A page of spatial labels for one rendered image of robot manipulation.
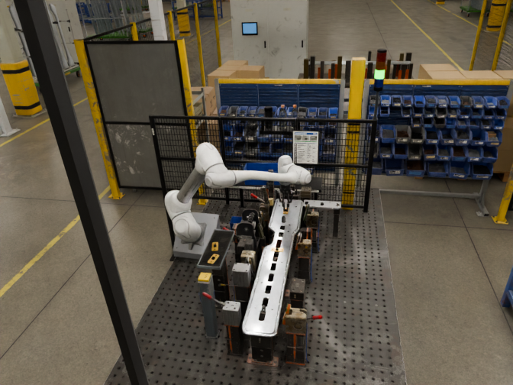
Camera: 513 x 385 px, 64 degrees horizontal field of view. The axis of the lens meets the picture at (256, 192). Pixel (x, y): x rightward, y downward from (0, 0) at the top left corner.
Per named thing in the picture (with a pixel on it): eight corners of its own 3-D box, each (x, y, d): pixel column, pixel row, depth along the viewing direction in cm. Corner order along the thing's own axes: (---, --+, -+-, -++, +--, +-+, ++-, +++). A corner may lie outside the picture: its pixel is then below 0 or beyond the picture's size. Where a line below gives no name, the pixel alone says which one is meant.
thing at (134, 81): (210, 199, 530) (191, 37, 432) (207, 205, 518) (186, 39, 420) (115, 193, 555) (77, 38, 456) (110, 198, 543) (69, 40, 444)
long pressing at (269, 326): (281, 338, 208) (281, 336, 207) (237, 333, 212) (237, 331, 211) (304, 201, 325) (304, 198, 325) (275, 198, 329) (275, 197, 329)
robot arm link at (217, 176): (238, 179, 256) (230, 161, 261) (214, 183, 245) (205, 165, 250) (230, 190, 266) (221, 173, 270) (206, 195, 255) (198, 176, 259)
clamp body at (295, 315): (308, 367, 226) (310, 321, 208) (282, 364, 228) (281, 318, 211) (310, 352, 235) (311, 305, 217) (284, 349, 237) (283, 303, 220)
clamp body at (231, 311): (243, 359, 232) (239, 313, 215) (224, 356, 235) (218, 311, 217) (246, 345, 241) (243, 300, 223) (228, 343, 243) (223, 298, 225)
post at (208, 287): (217, 339, 245) (209, 284, 224) (204, 338, 247) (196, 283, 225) (220, 329, 252) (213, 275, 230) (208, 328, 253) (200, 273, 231)
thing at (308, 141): (318, 165, 345) (319, 131, 330) (291, 163, 349) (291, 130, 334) (318, 163, 347) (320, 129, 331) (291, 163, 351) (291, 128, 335)
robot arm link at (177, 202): (168, 224, 304) (158, 200, 311) (187, 221, 314) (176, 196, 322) (209, 166, 250) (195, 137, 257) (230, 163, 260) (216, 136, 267)
